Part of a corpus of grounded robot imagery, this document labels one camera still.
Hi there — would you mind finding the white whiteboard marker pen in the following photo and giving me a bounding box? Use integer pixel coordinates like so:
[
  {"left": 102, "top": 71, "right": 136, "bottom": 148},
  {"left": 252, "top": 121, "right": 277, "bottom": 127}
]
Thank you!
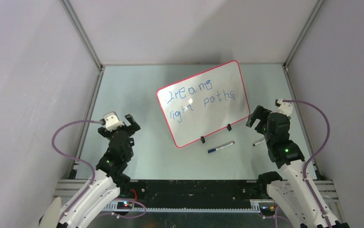
[{"left": 208, "top": 141, "right": 235, "bottom": 154}]

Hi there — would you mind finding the pink-framed whiteboard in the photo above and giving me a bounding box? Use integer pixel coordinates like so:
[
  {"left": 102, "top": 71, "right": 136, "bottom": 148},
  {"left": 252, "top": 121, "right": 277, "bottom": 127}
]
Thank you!
[{"left": 156, "top": 60, "right": 250, "bottom": 148}]

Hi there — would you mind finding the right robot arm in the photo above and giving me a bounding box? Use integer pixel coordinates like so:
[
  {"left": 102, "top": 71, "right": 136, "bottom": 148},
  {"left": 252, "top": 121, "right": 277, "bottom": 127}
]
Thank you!
[{"left": 246, "top": 100, "right": 349, "bottom": 228}]

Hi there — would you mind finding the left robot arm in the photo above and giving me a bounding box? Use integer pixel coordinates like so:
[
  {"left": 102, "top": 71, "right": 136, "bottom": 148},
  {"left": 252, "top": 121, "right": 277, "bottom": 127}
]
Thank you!
[{"left": 38, "top": 112, "right": 141, "bottom": 228}]

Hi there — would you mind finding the black marker pen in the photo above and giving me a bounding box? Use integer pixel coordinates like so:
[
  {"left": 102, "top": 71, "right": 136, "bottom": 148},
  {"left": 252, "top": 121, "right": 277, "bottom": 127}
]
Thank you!
[{"left": 252, "top": 138, "right": 265, "bottom": 147}]

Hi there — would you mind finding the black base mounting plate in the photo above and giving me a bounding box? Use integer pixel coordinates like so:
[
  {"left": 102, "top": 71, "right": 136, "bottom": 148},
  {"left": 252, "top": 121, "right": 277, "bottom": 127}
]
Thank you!
[{"left": 120, "top": 180, "right": 270, "bottom": 209}]

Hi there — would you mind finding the left controller board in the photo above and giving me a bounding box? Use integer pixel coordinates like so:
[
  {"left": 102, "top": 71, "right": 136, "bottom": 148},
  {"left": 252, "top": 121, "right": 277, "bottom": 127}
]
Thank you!
[{"left": 117, "top": 201, "right": 134, "bottom": 209}]

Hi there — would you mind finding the controller board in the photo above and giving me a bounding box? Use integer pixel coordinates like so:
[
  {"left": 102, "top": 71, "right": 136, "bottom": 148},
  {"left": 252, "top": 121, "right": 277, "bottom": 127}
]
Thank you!
[
  {"left": 117, "top": 201, "right": 134, "bottom": 209},
  {"left": 259, "top": 206, "right": 279, "bottom": 218}
]

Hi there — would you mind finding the right controller board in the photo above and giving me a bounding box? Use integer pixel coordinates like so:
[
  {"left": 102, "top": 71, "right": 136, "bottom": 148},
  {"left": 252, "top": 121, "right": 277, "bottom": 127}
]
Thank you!
[{"left": 259, "top": 206, "right": 279, "bottom": 218}]

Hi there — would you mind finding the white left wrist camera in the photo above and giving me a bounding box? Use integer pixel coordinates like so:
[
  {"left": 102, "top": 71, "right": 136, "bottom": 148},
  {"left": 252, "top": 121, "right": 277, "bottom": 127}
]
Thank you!
[{"left": 103, "top": 112, "right": 125, "bottom": 132}]

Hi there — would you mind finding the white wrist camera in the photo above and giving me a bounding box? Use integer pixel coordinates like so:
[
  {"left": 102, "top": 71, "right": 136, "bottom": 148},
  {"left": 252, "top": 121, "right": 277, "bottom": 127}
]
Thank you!
[
  {"left": 275, "top": 98, "right": 293, "bottom": 116},
  {"left": 103, "top": 112, "right": 125, "bottom": 132}
]

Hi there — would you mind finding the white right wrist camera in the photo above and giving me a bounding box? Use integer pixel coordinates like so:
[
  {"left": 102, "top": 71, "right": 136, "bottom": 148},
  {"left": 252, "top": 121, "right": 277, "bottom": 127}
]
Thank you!
[{"left": 275, "top": 98, "right": 293, "bottom": 116}]

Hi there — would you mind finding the aluminium frame rail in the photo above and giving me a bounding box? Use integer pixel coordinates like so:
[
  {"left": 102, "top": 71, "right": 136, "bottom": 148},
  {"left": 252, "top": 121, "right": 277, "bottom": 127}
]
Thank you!
[{"left": 54, "top": 179, "right": 339, "bottom": 213}]

